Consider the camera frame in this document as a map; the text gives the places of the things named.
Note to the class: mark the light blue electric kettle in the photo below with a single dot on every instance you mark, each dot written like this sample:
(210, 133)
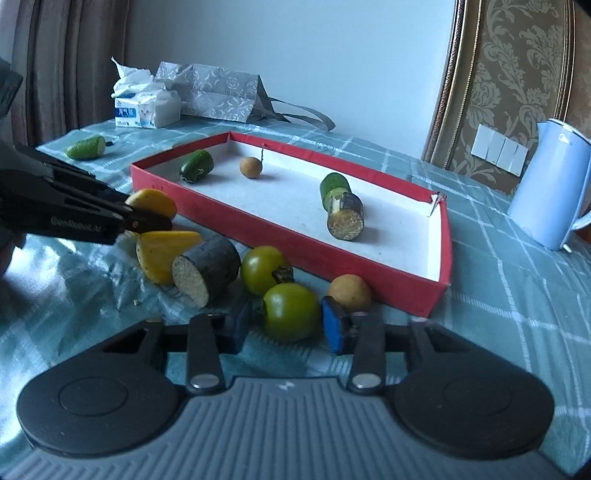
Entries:
(549, 194)

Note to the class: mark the round sugarcane piece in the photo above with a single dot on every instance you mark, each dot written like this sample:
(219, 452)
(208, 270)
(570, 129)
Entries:
(207, 267)

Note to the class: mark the ornate framed wallpaper panel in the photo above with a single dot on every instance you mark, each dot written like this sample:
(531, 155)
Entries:
(455, 69)

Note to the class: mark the yellow jackfruit piece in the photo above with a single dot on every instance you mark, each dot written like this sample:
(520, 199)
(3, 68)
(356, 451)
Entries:
(152, 203)
(161, 254)

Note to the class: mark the cucumber piece with stem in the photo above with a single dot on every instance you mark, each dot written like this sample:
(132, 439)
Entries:
(85, 148)

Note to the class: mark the brown longan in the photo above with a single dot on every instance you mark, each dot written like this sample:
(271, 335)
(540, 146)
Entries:
(349, 293)

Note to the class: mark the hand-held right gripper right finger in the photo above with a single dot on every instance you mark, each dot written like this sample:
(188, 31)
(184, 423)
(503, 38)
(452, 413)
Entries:
(334, 325)

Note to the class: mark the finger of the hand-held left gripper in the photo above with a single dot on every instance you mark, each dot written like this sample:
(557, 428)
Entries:
(78, 180)
(92, 217)

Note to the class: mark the split sugarcane piece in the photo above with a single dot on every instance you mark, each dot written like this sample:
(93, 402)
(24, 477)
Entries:
(346, 221)

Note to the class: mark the brown curtain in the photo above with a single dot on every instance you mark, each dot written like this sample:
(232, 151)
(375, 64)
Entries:
(55, 69)

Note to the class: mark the white wall switch panel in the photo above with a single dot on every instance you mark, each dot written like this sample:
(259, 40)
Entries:
(498, 150)

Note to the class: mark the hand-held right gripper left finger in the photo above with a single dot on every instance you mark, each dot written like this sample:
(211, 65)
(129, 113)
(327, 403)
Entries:
(241, 323)

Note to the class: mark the shallow red cardboard box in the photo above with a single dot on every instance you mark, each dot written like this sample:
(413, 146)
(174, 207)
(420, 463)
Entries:
(277, 203)

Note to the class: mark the cut green cucumber piece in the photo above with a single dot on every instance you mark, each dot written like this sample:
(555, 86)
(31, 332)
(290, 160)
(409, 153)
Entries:
(334, 184)

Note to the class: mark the longan with long stem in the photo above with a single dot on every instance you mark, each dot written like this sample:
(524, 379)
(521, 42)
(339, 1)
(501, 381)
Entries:
(250, 166)

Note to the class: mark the silver patterned gift bag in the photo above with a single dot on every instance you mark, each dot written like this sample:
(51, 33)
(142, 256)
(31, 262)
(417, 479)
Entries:
(217, 92)

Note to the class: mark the person's left hand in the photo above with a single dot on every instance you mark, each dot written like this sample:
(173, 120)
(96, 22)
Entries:
(9, 251)

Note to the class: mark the white tissue pack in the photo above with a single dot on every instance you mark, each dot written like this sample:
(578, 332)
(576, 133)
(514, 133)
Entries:
(152, 108)

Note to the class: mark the dark green cucumber piece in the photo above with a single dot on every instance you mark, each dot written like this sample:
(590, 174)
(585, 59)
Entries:
(196, 165)

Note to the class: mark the green tomato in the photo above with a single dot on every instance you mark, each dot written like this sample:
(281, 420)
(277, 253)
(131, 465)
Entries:
(261, 270)
(291, 311)

